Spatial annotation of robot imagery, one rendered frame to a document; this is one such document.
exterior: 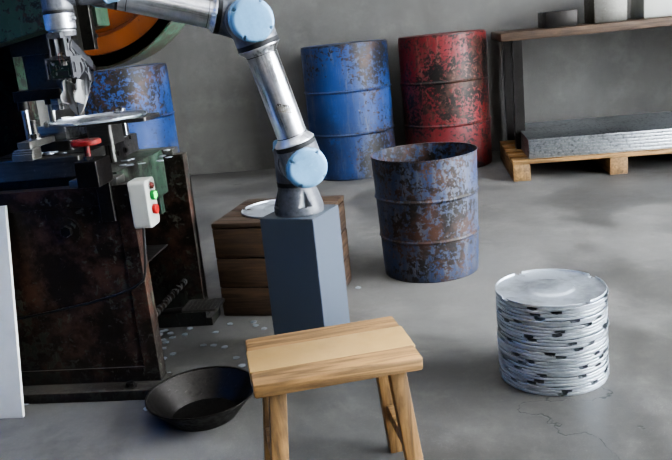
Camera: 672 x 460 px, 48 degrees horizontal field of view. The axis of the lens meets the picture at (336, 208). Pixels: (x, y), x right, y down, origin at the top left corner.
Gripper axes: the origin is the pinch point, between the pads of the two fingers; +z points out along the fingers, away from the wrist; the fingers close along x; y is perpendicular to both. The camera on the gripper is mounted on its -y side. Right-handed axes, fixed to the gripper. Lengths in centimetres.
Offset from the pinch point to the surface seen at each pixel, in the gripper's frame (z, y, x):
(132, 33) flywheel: -19, -66, -8
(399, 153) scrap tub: 39, -123, 77
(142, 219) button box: 31.9, -5.3, 10.0
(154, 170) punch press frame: 24.8, -42.8, 1.1
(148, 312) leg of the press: 60, -7, 7
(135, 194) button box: 24.7, -5.3, 9.2
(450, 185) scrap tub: 46, -87, 96
